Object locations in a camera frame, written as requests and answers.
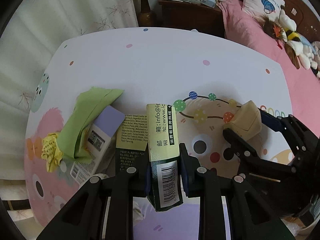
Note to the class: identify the cartoon printed tablecloth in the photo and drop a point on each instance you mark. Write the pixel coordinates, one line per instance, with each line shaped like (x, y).
(150, 67)

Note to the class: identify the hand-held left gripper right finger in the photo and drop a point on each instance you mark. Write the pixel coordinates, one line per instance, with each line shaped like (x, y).
(185, 180)

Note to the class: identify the crumpled yellow wrapper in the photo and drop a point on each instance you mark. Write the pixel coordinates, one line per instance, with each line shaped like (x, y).
(51, 152)

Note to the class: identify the wooden coat rack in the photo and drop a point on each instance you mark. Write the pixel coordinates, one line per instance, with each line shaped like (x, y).
(145, 17)

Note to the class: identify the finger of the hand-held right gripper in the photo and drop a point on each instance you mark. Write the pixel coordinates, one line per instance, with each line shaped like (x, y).
(240, 147)
(271, 121)

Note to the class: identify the wooden nightstand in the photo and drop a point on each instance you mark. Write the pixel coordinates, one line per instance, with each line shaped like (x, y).
(190, 17)

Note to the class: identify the dark green yellow box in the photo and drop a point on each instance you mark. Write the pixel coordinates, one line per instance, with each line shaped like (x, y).
(163, 155)

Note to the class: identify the white blue plush toy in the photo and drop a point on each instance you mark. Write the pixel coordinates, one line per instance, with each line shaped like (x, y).
(307, 55)

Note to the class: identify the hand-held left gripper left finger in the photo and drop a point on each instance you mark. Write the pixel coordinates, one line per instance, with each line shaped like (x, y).
(148, 182)

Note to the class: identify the bee plush toy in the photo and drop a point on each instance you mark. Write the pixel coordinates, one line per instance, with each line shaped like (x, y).
(292, 35)

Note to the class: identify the small beige box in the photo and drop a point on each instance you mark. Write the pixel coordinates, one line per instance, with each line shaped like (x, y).
(245, 120)

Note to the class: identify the wooden headboard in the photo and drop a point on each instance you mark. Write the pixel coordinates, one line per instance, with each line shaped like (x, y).
(307, 20)

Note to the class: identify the light blue box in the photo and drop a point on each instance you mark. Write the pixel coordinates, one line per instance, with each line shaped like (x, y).
(208, 0)

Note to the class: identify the white purple box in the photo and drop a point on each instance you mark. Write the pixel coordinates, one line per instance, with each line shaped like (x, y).
(110, 120)

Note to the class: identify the light green wrapper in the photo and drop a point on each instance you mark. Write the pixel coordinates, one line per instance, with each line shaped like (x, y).
(85, 120)

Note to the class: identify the pink bed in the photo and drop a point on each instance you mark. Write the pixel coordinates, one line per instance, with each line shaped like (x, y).
(250, 35)

